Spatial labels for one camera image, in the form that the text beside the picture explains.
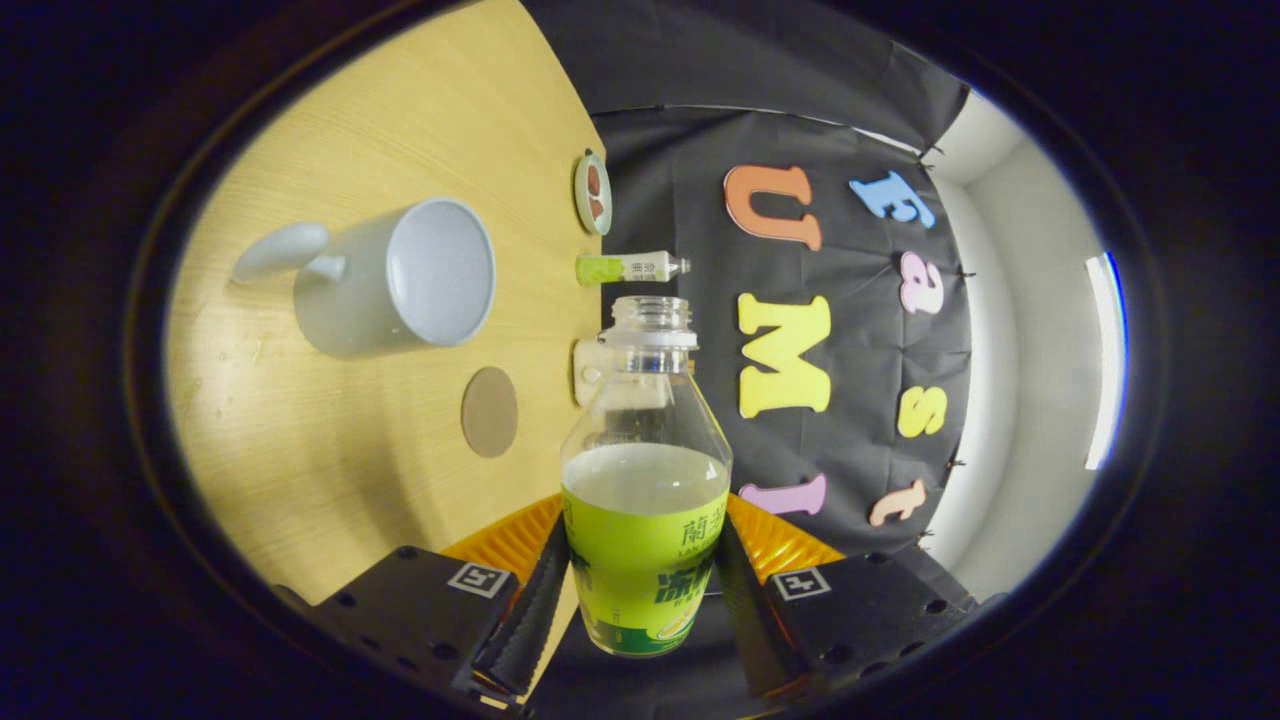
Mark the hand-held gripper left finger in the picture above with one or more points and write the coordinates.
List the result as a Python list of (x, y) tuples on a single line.
[(525, 630)]

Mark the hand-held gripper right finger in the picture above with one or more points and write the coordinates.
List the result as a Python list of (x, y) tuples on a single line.
[(755, 630)]

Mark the green label juice bottle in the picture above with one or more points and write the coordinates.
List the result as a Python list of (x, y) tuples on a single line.
[(640, 560)]

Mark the brown round coaster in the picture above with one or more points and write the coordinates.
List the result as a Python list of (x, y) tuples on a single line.
[(490, 412)]

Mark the white cup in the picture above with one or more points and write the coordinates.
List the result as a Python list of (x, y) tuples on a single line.
[(350, 300)]

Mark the slim green drink bottle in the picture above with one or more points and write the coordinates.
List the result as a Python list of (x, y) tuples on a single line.
[(625, 268)]

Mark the white toaster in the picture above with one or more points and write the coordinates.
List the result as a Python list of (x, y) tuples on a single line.
[(587, 375)]

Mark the wooden table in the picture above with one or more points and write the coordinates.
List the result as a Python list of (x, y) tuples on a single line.
[(300, 450)]

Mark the ceiling light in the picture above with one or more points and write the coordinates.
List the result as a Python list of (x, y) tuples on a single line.
[(1105, 360)]

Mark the green plate with food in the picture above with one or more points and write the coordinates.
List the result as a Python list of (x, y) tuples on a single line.
[(593, 193)]

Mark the black backdrop cloth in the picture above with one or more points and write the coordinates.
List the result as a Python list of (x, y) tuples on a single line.
[(700, 130)]

